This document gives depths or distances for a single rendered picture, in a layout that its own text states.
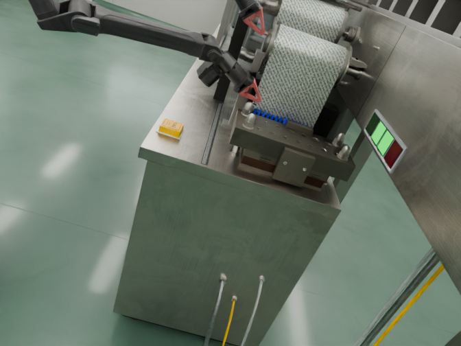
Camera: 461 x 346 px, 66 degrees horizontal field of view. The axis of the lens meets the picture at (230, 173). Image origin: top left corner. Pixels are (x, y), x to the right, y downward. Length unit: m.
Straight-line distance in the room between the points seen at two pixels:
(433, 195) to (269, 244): 0.64
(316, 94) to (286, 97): 0.10
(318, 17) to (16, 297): 1.65
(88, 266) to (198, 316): 0.65
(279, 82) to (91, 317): 1.25
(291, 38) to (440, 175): 0.67
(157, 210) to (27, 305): 0.80
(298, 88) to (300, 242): 0.52
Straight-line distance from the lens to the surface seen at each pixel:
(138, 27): 1.11
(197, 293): 1.46
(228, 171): 1.11
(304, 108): 1.29
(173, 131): 1.20
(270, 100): 1.27
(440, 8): 1.08
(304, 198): 1.15
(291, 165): 1.13
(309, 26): 1.46
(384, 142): 0.99
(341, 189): 1.63
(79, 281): 1.87
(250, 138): 1.10
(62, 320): 1.75
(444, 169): 0.78
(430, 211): 0.77
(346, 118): 1.35
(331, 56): 1.26
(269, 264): 1.33
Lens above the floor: 1.46
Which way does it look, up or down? 30 degrees down
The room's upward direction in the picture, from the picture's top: 21 degrees clockwise
